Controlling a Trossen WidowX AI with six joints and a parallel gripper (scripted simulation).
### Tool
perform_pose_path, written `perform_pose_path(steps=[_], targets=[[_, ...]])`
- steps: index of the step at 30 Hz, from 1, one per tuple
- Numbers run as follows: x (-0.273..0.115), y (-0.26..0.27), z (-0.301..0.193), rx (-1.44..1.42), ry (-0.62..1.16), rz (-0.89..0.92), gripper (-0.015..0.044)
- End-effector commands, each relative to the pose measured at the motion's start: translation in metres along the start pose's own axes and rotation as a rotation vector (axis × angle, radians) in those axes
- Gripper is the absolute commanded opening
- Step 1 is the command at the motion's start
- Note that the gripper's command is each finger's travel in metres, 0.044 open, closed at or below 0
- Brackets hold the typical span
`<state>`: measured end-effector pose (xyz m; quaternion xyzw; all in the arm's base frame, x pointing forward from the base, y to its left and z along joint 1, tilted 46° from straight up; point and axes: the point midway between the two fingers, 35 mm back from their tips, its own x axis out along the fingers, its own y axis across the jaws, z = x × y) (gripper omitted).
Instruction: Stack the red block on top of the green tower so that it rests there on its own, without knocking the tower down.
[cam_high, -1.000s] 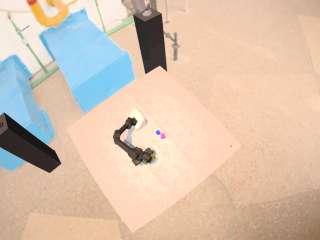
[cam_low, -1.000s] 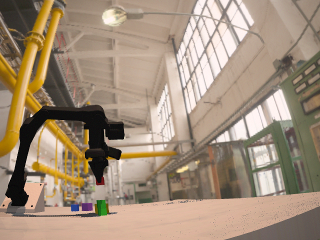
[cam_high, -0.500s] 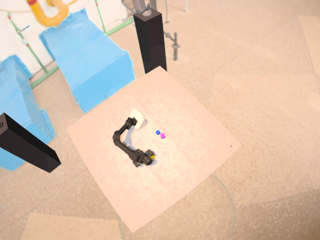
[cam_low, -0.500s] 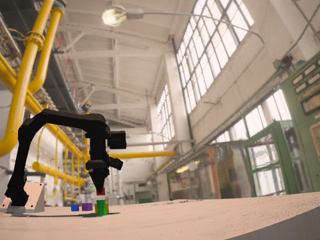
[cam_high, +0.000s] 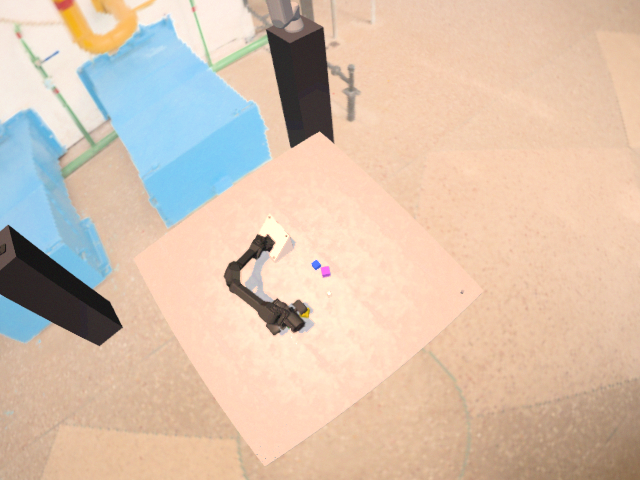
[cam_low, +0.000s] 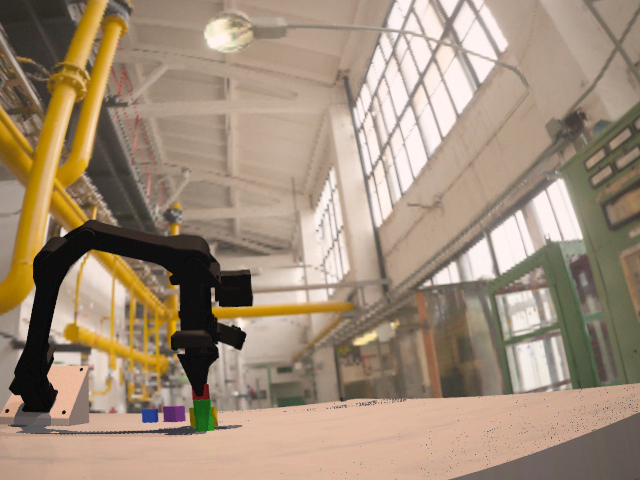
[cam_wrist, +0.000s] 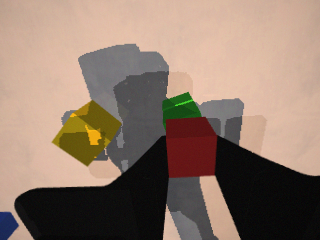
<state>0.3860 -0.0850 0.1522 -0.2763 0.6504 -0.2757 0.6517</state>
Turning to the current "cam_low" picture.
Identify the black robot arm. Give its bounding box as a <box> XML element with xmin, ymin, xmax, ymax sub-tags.
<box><xmin>9</xmin><ymin>220</ymin><xmax>253</xmax><ymax>413</ymax></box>

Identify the blue block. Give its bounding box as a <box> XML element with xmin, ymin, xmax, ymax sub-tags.
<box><xmin>142</xmin><ymin>409</ymin><xmax>159</xmax><ymax>423</ymax></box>

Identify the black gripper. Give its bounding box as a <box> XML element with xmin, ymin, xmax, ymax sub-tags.
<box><xmin>171</xmin><ymin>304</ymin><xmax>219</xmax><ymax>397</ymax></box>

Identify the purple cube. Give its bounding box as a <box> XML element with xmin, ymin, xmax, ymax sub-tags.
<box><xmin>163</xmin><ymin>406</ymin><xmax>186</xmax><ymax>422</ymax></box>

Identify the green block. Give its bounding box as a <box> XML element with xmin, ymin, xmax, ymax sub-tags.
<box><xmin>195</xmin><ymin>415</ymin><xmax>214</xmax><ymax>432</ymax></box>
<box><xmin>193</xmin><ymin>400</ymin><xmax>212</xmax><ymax>416</ymax></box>

